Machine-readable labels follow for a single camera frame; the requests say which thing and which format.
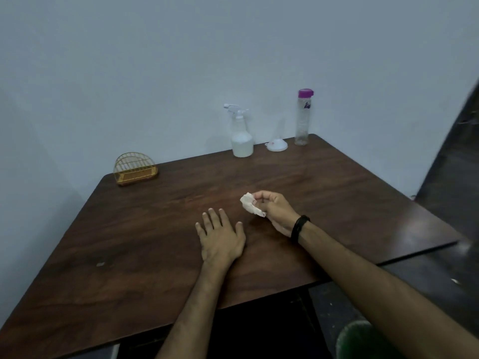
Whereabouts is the person's right forearm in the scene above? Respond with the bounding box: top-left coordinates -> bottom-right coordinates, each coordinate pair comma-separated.
299,222 -> 479,359

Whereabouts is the white trigger sprayer head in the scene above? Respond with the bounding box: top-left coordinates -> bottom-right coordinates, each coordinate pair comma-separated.
223,103 -> 249,119

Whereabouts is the clear water bottle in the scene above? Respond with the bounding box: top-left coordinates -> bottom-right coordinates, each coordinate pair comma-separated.
294,96 -> 311,146

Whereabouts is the person's right hand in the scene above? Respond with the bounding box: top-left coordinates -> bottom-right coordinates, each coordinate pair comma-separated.
251,190 -> 301,238

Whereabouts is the person's left forearm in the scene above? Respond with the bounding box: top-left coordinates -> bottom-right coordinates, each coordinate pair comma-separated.
155,259 -> 233,359

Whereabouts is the green waste bin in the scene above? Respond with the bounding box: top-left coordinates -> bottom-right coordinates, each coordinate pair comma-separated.
335,320 -> 407,359

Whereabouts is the white spray bottle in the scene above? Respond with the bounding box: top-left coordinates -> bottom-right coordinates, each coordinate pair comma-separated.
231,114 -> 254,158

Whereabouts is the white plastic funnel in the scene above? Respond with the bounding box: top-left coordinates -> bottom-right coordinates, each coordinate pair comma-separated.
265,121 -> 289,153

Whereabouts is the black wristband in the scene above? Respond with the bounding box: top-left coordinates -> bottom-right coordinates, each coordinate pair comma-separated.
290,215 -> 311,244

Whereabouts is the dark wooden table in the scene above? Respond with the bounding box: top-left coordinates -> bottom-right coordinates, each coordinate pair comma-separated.
0,133 -> 463,359

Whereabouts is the gold wire napkin holder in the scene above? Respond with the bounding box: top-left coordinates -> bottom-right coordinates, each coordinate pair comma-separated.
113,152 -> 159,186

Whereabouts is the person's left hand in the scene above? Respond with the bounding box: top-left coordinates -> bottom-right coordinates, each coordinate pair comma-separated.
195,208 -> 246,269

